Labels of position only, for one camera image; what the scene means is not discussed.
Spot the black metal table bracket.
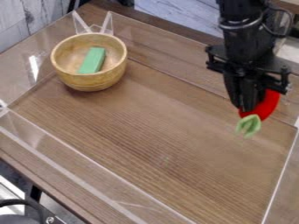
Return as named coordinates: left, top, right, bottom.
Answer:
left=23, top=185, right=66, bottom=224

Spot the clear acrylic tray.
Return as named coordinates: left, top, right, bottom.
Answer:
left=0, top=10, right=299, bottom=224

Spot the green rectangular block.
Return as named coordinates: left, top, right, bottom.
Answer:
left=78, top=47, right=106, bottom=74

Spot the metal table leg background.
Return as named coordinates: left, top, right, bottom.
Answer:
left=270, top=8, right=293, bottom=53

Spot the light wooden bowl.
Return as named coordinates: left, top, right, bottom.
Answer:
left=50, top=33, right=126, bottom=92

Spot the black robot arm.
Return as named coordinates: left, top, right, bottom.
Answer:
left=205, top=0, right=293, bottom=112

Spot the red plush fruit green stem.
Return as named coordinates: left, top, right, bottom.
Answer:
left=236, top=89, right=280, bottom=138

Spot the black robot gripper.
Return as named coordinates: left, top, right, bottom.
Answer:
left=205, top=16, right=290, bottom=112

